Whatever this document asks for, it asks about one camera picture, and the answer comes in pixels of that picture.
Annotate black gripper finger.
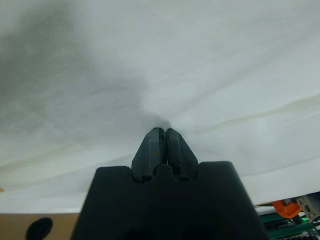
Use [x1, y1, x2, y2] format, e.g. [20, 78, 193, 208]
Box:
[166, 127, 200, 181]
[131, 127, 166, 183]

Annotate white T-shirt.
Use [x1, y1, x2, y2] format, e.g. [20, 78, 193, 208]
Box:
[0, 0, 320, 215]

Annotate green circuit board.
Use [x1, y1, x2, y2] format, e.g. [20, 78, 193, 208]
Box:
[259, 213, 317, 240]

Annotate silver connector block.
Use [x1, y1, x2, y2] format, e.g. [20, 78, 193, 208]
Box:
[296, 191, 320, 222]

